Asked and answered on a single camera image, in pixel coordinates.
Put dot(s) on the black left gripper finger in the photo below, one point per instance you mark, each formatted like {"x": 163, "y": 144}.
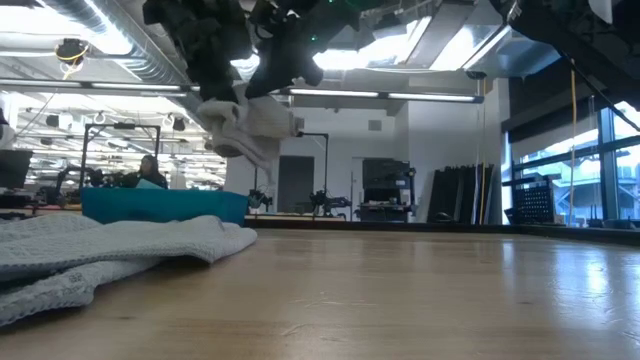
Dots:
{"x": 220, "y": 82}

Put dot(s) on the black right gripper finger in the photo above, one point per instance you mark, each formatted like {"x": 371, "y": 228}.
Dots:
{"x": 285, "y": 67}

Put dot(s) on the grey waffle-weave towel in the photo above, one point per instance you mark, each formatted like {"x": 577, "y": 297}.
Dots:
{"x": 125, "y": 245}
{"x": 250, "y": 125}

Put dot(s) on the teal microfiber towel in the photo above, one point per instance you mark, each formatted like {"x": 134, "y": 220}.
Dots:
{"x": 147, "y": 185}

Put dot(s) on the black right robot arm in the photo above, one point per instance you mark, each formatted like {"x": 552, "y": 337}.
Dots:
{"x": 550, "y": 30}

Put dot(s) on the black background robot arm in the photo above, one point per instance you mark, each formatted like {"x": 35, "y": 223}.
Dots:
{"x": 260, "y": 200}
{"x": 327, "y": 202}

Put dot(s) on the linear ceiling light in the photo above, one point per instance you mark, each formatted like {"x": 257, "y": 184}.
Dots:
{"x": 385, "y": 95}
{"x": 100, "y": 86}

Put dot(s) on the black thin stand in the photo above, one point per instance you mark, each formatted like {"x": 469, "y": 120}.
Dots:
{"x": 327, "y": 165}

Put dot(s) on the person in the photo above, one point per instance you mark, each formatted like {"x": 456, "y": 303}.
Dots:
{"x": 150, "y": 172}

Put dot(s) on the grey door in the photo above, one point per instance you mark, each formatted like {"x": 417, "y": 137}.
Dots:
{"x": 296, "y": 185}

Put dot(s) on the teal plastic bin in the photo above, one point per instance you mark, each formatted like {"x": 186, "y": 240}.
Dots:
{"x": 165, "y": 206}

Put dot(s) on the black equipment rack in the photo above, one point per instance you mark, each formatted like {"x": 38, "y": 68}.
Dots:
{"x": 387, "y": 190}

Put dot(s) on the black stacked panels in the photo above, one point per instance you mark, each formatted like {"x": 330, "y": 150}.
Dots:
{"x": 460, "y": 195}

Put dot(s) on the black monitor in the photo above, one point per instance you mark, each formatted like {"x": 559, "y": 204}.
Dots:
{"x": 15, "y": 169}

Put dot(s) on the silver ceiling duct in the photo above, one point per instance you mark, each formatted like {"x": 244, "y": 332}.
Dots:
{"x": 145, "y": 65}

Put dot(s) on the grey wall vent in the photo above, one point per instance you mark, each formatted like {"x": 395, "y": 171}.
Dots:
{"x": 375, "y": 125}

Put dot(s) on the black stand frame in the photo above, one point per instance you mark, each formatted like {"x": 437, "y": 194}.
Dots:
{"x": 120, "y": 126}

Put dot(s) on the black aluminium table frame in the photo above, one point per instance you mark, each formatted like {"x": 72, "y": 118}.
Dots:
{"x": 450, "y": 230}

